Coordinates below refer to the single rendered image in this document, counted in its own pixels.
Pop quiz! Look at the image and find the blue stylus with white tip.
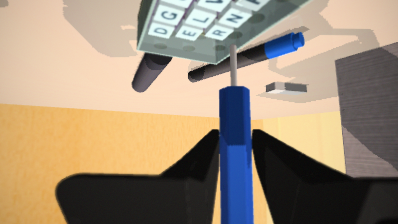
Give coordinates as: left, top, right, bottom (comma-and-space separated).
219, 43, 254, 224

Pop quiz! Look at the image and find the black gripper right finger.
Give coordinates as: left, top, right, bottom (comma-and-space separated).
252, 129, 398, 224

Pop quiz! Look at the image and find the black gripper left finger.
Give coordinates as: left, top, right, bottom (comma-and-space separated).
55, 129, 219, 224

